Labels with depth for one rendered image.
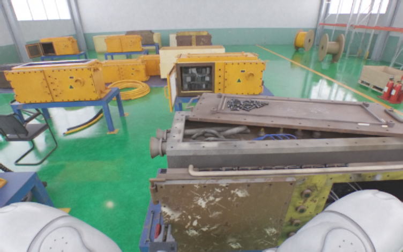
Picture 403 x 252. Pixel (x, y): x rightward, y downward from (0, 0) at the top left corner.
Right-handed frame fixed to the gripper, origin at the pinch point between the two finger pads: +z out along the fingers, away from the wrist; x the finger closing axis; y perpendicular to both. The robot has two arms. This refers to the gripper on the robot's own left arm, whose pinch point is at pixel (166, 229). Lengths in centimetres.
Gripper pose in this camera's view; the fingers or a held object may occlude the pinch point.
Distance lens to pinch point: 117.1
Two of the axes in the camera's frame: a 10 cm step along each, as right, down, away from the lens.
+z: -0.1, -4.7, 8.8
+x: -10.0, 0.2, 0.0
